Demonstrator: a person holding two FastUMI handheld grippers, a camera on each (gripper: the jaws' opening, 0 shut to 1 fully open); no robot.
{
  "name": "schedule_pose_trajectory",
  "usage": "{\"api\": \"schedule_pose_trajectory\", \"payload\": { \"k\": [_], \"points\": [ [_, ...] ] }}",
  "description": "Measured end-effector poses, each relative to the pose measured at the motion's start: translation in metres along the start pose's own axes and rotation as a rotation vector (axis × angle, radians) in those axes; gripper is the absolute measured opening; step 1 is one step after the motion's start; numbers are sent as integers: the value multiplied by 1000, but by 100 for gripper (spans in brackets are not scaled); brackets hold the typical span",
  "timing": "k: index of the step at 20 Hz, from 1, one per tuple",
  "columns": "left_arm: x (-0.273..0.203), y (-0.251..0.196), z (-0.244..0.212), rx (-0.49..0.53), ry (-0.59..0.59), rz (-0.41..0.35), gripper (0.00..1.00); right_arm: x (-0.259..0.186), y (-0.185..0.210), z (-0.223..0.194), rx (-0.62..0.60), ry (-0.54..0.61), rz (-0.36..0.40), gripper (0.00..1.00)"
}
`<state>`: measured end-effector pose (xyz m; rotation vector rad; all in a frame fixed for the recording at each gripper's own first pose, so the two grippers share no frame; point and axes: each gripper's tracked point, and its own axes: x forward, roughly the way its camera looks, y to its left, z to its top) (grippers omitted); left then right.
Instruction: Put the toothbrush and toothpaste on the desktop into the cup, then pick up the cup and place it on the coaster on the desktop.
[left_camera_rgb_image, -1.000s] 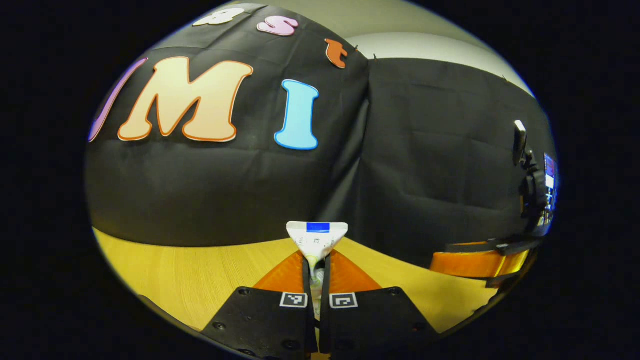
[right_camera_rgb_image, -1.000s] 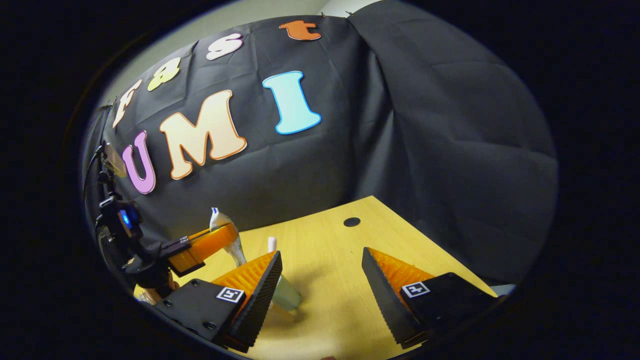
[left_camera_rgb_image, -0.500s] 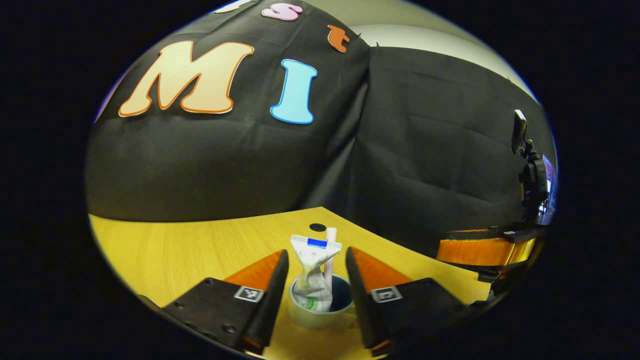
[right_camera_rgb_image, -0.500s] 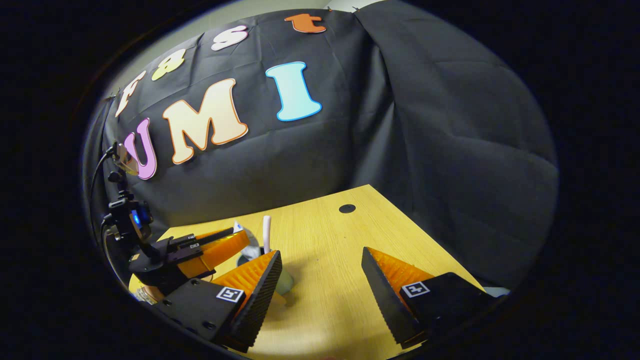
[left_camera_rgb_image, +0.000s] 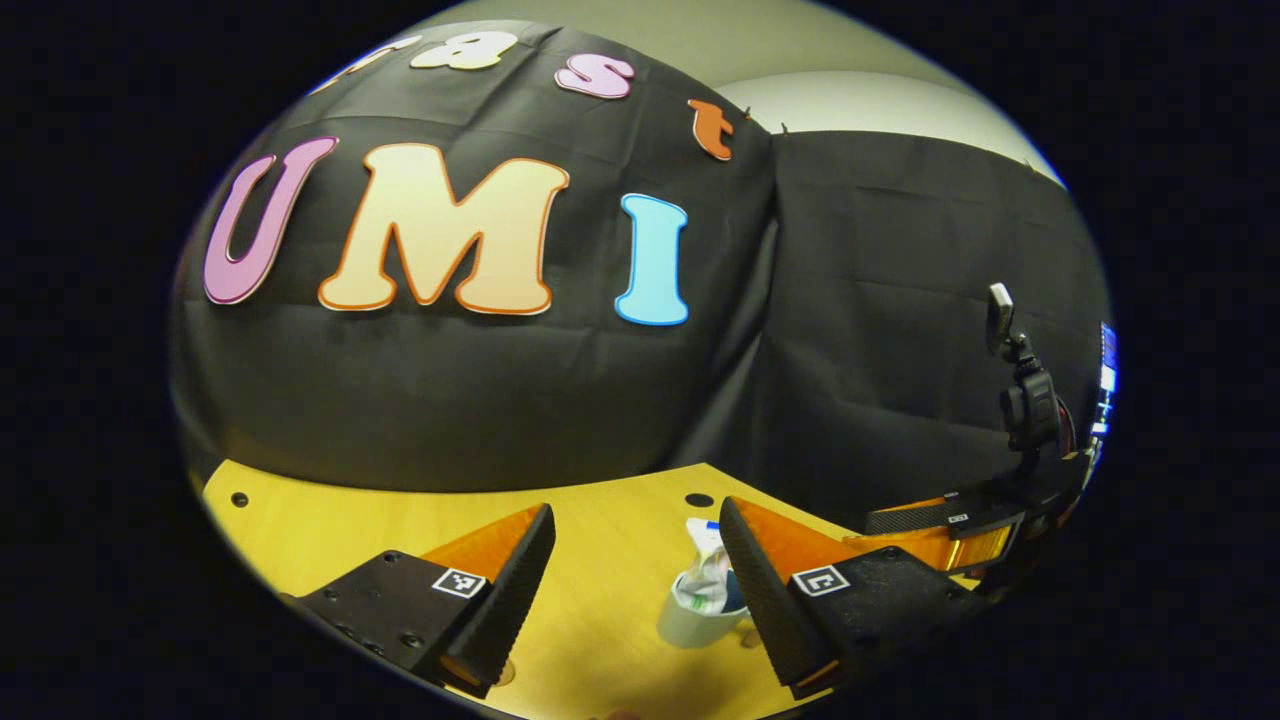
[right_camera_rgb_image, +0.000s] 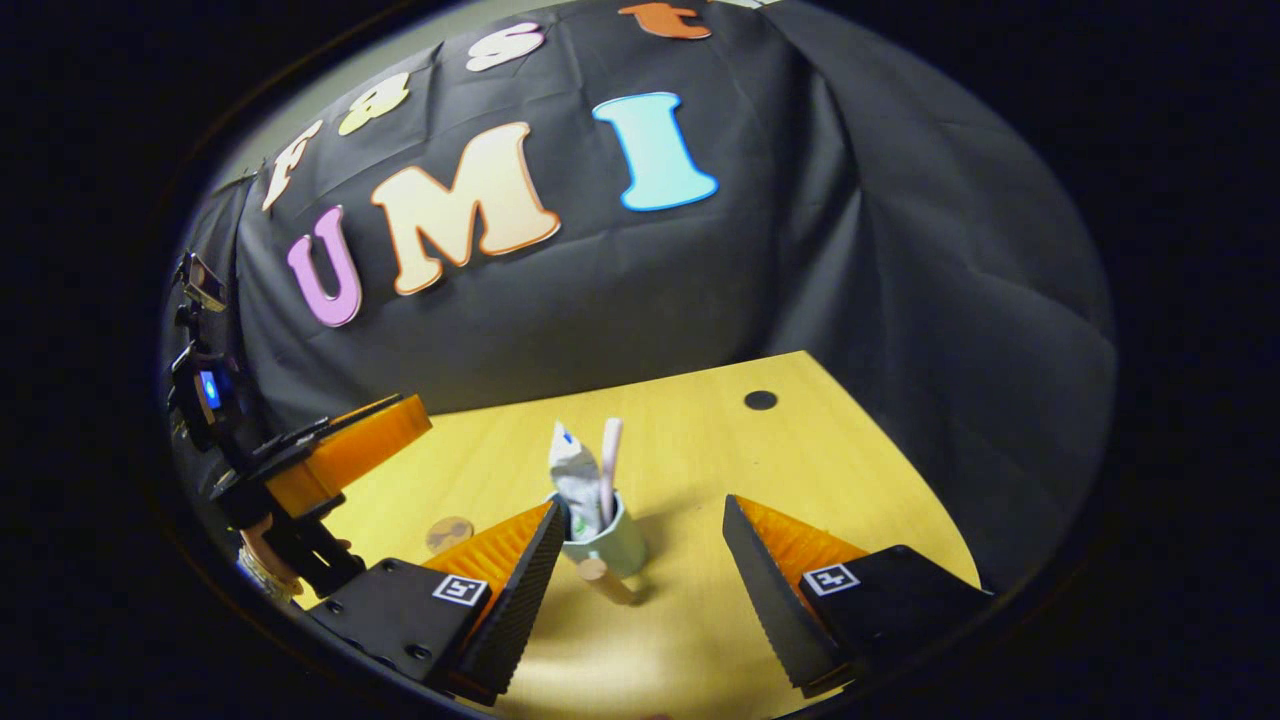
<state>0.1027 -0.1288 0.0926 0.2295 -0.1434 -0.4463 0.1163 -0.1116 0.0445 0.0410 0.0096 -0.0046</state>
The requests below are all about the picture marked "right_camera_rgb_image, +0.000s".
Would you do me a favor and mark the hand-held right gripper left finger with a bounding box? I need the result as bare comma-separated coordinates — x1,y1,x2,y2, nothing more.
305,497,571,706

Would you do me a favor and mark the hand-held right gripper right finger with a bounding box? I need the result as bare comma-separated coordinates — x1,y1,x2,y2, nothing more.
722,494,996,698

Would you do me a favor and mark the pale green cup wooden handle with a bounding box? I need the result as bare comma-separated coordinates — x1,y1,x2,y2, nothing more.
553,490,648,607

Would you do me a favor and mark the wooden desktop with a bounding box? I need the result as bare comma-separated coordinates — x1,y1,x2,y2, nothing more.
300,350,983,720

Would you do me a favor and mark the round cork coaster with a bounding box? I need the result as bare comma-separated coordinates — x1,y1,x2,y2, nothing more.
425,516,476,556

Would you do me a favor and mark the pale pink toothbrush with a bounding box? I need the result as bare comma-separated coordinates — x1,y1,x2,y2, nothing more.
598,418,625,531

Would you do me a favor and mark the white toothpaste tube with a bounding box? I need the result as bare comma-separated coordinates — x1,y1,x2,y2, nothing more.
548,420,604,541

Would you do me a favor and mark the black backdrop cloth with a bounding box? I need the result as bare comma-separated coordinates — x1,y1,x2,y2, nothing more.
165,0,1119,593

